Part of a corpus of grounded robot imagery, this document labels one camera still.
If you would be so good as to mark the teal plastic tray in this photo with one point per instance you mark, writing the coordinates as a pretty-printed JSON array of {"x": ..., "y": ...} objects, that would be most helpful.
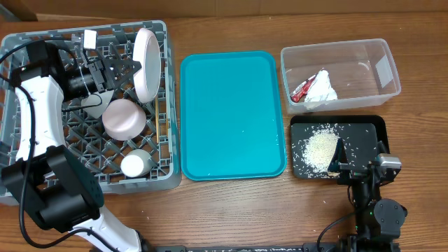
[{"x": 231, "y": 118}]

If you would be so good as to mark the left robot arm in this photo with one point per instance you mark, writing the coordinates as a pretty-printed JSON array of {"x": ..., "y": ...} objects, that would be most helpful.
[{"x": 51, "y": 185}]

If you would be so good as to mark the large white plate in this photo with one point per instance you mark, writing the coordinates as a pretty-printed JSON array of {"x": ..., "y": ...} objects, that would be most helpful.
[{"x": 147, "y": 52}]

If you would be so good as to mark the white cup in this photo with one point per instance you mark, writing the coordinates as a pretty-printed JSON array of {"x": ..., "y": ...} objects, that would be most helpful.
[{"x": 136, "y": 163}]

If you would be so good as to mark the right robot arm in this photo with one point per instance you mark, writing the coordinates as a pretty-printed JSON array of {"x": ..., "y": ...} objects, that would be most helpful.
[{"x": 378, "y": 220}]

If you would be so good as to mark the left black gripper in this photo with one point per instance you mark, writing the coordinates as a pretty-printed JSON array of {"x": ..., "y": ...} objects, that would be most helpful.
[{"x": 96, "y": 66}]

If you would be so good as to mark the wooden chopstick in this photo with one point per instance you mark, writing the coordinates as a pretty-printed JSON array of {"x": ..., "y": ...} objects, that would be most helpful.
[{"x": 157, "y": 121}]

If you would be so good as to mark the grey plastic dish rack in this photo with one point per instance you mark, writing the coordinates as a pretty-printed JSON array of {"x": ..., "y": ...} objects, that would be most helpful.
[{"x": 85, "y": 135}]

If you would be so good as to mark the red snack wrapper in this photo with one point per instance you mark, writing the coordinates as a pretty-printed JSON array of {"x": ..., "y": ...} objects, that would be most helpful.
[{"x": 302, "y": 89}]

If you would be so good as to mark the grey shallow bowl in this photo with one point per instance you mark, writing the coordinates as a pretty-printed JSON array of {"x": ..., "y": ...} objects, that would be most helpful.
[{"x": 96, "y": 103}]

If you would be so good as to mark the white tissue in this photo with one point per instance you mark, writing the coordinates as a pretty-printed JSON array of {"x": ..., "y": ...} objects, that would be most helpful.
[{"x": 321, "y": 89}]

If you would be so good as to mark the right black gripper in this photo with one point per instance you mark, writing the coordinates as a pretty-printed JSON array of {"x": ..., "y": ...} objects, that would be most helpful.
[{"x": 351, "y": 172}]

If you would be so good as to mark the clear plastic waste bin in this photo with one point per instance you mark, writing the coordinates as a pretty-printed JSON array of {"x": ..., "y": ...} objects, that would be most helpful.
[{"x": 361, "y": 72}]

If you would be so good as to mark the black food waste tray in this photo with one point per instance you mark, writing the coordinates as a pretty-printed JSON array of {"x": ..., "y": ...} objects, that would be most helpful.
[{"x": 377, "y": 122}]

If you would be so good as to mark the pile of rice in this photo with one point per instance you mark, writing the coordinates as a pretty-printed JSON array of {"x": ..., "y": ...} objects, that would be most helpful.
[{"x": 313, "y": 146}]

